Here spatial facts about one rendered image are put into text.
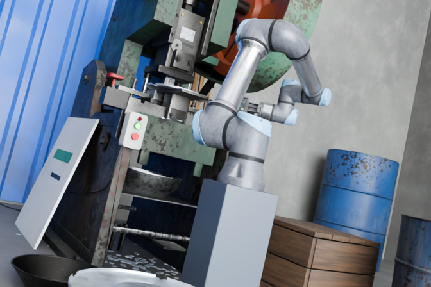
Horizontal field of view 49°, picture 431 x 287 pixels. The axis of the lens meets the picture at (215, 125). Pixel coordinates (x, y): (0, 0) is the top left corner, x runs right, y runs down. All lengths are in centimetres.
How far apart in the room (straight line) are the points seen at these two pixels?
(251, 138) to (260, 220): 25
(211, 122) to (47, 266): 75
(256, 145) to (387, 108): 371
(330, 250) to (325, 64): 284
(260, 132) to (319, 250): 54
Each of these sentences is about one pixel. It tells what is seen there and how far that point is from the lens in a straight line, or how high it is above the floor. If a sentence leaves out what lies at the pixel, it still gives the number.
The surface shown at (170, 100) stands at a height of 73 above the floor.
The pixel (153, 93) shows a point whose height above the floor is 76.
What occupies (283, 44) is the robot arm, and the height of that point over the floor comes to 96.
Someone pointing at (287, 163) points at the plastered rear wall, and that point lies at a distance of 420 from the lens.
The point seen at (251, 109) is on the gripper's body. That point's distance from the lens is 205.
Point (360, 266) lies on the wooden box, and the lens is 199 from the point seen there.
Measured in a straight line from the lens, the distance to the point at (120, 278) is 101.
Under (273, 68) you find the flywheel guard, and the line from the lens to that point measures 228.
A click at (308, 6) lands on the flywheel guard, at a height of 129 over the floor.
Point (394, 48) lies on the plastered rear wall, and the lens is 521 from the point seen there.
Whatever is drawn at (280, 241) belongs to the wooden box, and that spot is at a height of 27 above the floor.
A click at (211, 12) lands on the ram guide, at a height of 119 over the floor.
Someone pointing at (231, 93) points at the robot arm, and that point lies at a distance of 161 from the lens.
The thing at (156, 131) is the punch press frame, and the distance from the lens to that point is 198.
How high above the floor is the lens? 48
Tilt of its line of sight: 5 degrees up
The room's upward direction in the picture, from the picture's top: 13 degrees clockwise
